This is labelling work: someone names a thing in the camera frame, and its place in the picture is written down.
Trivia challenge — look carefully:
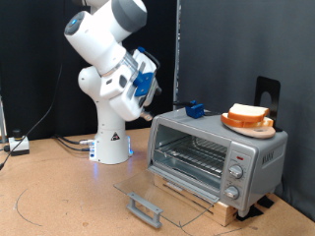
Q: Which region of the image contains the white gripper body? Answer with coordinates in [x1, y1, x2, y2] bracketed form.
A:
[98, 48, 162, 123]

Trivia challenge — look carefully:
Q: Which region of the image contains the white bread slice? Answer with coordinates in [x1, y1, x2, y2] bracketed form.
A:
[220, 112, 275, 129]
[227, 102, 271, 123]

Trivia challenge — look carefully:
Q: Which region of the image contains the silver oven knob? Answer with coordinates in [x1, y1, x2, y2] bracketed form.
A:
[228, 164, 245, 180]
[223, 185, 240, 201]

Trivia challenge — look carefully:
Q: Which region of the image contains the silver toaster oven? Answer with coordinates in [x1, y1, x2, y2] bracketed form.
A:
[146, 106, 289, 218]

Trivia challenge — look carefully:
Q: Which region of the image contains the vertical metal pole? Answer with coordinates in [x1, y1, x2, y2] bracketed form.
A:
[172, 0, 182, 111]

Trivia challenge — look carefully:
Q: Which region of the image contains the black metal bookend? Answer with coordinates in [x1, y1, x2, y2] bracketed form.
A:
[254, 76, 284, 133]

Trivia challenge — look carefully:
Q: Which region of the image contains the emergency stop button box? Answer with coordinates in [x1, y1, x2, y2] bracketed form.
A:
[8, 129, 31, 157]

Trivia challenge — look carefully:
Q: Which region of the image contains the small round wooden board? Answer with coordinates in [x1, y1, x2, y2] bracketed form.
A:
[225, 123, 277, 140]

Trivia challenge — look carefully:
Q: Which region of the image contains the wooden slatted block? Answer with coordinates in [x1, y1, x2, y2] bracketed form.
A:
[154, 173, 239, 228]

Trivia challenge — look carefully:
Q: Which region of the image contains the black foam pad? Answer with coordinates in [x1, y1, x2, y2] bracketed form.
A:
[235, 206, 265, 222]
[257, 195, 275, 209]

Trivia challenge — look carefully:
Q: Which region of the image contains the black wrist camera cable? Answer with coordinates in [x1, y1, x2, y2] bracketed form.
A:
[137, 46, 161, 72]

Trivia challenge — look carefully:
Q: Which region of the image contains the cable with silver connector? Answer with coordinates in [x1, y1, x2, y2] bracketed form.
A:
[53, 134, 95, 146]

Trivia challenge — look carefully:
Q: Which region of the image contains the wire oven rack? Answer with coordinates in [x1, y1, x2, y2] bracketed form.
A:
[154, 136, 228, 180]

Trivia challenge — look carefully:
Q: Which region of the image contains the black base cable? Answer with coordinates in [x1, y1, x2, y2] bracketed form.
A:
[57, 139, 93, 152]

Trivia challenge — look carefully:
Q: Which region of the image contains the long black hanging cable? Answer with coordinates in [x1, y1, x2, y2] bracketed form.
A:
[0, 0, 67, 171]

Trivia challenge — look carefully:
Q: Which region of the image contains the metal post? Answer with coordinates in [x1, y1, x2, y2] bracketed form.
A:
[0, 94, 8, 145]

